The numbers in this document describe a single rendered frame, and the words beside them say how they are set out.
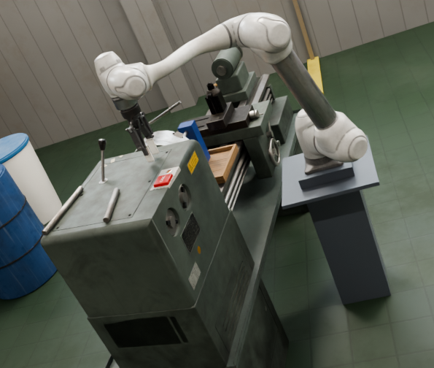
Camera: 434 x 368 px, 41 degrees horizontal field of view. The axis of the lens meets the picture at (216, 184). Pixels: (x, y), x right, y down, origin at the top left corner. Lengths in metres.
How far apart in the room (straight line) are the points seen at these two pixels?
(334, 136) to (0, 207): 2.61
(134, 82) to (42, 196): 3.49
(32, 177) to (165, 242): 3.39
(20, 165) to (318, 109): 3.34
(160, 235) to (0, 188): 2.47
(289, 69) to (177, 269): 0.86
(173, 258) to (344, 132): 0.90
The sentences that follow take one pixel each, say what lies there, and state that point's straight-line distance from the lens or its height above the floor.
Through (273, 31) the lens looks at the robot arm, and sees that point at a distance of 2.13.
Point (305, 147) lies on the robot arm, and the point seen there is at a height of 0.92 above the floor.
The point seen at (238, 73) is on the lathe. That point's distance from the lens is 3.57.
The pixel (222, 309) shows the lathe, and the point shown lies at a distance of 2.33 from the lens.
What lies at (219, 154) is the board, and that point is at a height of 0.89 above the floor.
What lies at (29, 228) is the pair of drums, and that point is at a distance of 4.44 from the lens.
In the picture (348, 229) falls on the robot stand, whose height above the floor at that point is 0.47.
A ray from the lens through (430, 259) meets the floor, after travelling 3.29.
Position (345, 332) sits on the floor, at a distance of 3.02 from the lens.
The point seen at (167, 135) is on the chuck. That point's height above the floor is 1.22.
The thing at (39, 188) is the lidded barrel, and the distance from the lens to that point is 5.33.
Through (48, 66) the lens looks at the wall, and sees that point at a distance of 6.84.
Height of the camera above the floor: 2.16
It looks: 28 degrees down
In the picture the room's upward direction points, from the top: 24 degrees counter-clockwise
